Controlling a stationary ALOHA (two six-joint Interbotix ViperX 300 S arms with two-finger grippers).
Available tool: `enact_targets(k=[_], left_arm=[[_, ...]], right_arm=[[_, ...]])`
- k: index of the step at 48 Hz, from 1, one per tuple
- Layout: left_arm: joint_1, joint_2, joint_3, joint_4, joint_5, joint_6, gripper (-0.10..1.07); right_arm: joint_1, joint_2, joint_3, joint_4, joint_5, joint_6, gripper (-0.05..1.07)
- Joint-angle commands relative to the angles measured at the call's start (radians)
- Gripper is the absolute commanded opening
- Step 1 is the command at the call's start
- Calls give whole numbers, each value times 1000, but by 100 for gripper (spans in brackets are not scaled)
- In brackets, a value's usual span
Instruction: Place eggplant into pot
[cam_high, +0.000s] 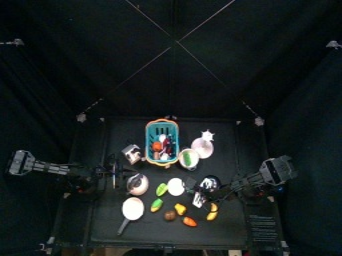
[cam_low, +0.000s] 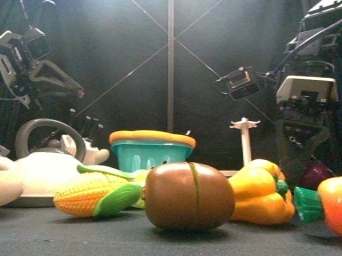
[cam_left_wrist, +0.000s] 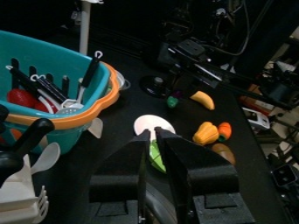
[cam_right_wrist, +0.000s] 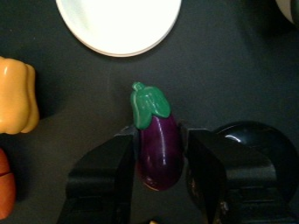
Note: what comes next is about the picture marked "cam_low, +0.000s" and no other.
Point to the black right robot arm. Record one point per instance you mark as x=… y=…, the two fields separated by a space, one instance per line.
x=317 y=33

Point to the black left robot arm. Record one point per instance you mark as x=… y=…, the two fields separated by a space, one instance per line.
x=8 y=110

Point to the purple toy eggplant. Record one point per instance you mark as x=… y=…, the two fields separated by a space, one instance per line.
x=315 y=175

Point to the white mug tree stand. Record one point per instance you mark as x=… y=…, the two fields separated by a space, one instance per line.
x=245 y=143

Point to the black pronged utensil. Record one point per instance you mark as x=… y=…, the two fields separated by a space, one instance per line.
x=91 y=128

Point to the yellow toy bell pepper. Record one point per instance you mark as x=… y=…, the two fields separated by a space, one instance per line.
x=261 y=196

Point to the orange toy carrot green top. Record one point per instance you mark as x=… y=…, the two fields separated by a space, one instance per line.
x=331 y=203

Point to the brown toy kiwi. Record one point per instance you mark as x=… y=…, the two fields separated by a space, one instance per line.
x=189 y=196

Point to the teal basket with orange rim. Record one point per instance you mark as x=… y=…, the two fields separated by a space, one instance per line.
x=150 y=153

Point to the yellow toy corn cob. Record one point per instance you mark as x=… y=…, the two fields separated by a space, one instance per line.
x=91 y=192

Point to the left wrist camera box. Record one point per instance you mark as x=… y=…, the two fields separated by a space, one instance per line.
x=38 y=43

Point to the grey vertical frame pole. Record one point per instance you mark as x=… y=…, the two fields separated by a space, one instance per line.
x=171 y=66

